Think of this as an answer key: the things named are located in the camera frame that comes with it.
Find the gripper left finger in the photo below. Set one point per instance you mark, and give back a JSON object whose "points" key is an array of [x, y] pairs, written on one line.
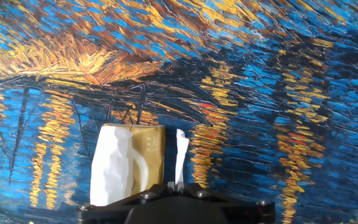
{"points": [[110, 213]]}

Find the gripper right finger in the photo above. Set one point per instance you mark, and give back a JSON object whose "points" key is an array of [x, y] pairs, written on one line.
{"points": [[247, 213]]}

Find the gold tissue pack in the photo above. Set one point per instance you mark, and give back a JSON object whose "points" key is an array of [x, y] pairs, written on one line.
{"points": [[152, 146]]}

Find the white napkin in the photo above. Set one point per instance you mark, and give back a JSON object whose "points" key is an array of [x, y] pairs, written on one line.
{"points": [[181, 152], [110, 168]]}

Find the starry night painted tablecloth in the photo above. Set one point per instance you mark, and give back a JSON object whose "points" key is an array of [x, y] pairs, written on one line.
{"points": [[73, 62]]}

